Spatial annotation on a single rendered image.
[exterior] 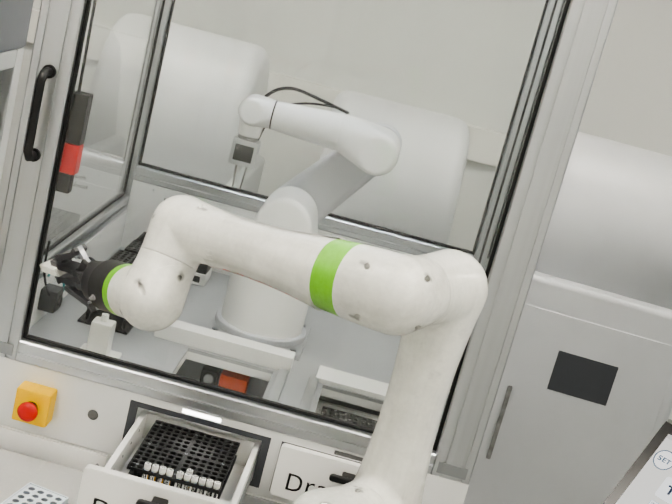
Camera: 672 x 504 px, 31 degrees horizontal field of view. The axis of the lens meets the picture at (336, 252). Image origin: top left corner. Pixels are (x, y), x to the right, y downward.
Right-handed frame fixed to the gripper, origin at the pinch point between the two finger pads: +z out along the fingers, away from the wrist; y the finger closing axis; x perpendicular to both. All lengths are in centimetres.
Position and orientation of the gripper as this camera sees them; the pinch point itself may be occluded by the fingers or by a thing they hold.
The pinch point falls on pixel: (55, 267)
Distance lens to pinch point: 231.4
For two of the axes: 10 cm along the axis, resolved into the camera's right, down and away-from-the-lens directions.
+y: -1.9, -9.2, -3.3
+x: -7.4, 3.6, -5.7
